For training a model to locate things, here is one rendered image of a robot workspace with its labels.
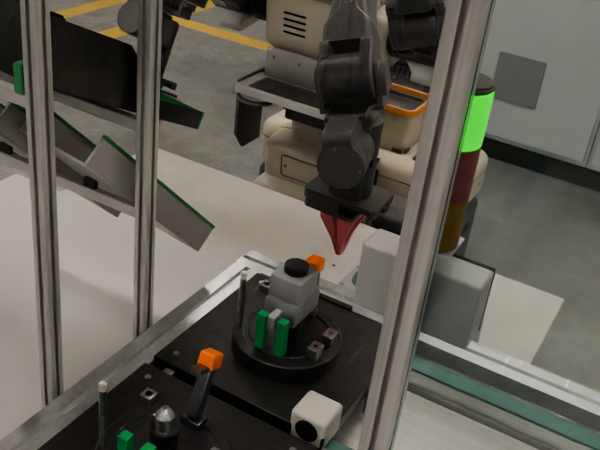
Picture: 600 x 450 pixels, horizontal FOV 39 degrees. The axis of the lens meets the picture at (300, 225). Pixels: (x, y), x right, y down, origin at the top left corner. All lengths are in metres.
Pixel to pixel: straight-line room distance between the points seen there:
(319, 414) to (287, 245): 0.59
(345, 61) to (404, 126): 1.02
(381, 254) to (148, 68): 0.36
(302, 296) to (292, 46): 0.83
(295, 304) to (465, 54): 0.46
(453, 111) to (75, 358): 0.73
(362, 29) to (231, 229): 0.62
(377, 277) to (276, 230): 0.76
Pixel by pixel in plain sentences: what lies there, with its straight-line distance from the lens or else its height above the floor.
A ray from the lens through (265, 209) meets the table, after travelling 1.61.
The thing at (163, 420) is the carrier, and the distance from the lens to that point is 0.87.
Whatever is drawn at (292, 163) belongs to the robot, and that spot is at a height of 0.85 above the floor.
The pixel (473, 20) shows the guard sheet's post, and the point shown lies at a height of 1.48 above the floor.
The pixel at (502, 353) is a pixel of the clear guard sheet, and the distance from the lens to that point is 0.77.
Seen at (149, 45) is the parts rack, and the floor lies 1.33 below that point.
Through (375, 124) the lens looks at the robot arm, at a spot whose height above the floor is 1.25.
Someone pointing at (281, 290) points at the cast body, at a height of 1.07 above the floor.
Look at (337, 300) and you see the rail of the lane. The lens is 1.18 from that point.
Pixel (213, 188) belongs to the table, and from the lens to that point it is 1.67.
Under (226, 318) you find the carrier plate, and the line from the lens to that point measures 1.12.
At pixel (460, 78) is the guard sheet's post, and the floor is 1.43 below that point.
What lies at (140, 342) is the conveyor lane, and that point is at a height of 0.96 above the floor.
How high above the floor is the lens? 1.64
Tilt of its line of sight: 30 degrees down
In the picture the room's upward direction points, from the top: 7 degrees clockwise
